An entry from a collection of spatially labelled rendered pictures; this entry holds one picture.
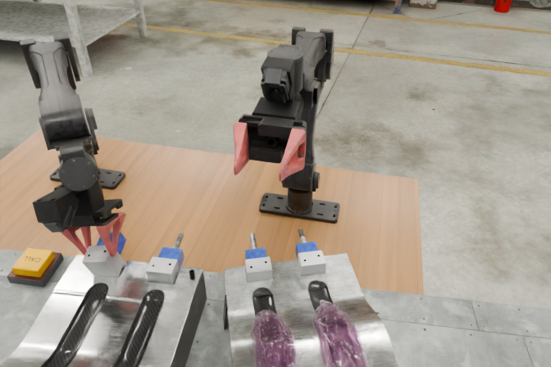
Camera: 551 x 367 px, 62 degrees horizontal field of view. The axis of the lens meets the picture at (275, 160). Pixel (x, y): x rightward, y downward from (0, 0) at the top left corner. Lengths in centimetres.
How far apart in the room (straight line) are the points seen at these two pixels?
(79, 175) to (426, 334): 69
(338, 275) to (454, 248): 143
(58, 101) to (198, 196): 49
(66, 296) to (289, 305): 41
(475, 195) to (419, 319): 176
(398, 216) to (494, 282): 112
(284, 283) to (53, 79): 58
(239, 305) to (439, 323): 39
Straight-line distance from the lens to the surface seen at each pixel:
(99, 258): 91
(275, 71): 65
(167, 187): 127
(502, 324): 103
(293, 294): 91
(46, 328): 92
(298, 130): 65
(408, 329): 96
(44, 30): 445
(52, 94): 89
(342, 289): 93
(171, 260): 90
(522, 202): 275
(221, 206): 118
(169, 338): 84
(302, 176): 105
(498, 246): 243
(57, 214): 80
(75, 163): 78
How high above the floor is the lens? 157
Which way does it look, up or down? 35 degrees down
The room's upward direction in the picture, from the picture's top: straight up
